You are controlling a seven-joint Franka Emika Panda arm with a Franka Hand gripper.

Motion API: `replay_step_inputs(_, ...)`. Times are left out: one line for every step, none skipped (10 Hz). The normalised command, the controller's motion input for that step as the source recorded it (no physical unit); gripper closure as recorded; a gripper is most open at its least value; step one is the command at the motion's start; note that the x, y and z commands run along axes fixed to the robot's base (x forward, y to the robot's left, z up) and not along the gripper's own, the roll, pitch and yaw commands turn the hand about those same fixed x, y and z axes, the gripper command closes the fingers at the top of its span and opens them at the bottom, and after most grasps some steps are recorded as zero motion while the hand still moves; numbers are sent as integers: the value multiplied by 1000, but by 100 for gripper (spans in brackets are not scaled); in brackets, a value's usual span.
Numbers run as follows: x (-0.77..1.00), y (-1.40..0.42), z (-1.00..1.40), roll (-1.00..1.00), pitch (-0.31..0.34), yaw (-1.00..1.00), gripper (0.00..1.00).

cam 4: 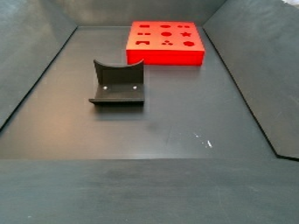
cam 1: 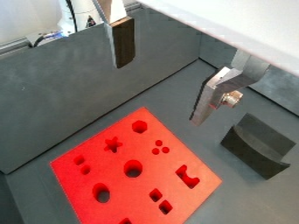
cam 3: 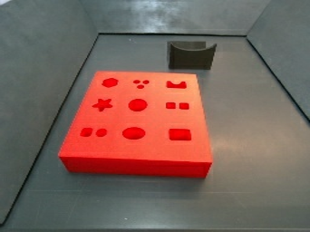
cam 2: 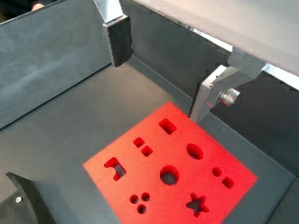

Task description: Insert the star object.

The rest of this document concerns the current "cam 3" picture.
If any black curved holder bracket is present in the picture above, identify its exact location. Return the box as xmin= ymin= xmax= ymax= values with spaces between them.
xmin=167 ymin=41 xmax=216 ymax=70

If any red shape-sorter block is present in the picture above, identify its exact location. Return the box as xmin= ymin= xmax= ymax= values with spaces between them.
xmin=57 ymin=71 xmax=212 ymax=178

